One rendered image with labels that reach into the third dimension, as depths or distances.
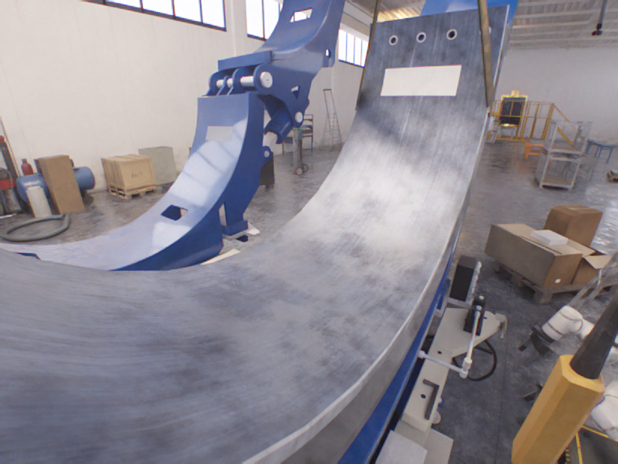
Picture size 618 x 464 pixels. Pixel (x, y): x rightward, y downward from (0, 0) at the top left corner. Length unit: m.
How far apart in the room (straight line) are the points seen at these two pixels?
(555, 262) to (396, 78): 2.89
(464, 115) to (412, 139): 0.26
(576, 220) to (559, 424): 3.92
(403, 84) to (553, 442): 1.54
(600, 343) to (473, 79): 1.26
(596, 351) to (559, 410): 0.15
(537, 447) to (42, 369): 0.89
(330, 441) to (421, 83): 1.56
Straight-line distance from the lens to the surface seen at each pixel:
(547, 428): 0.84
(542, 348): 1.83
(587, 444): 2.37
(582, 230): 4.77
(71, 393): 0.38
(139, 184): 8.22
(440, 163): 1.45
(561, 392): 0.77
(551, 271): 4.04
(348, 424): 0.74
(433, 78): 1.70
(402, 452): 1.25
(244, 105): 2.77
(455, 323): 1.90
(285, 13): 4.34
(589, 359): 0.74
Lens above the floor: 1.94
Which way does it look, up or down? 23 degrees down
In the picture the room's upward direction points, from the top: straight up
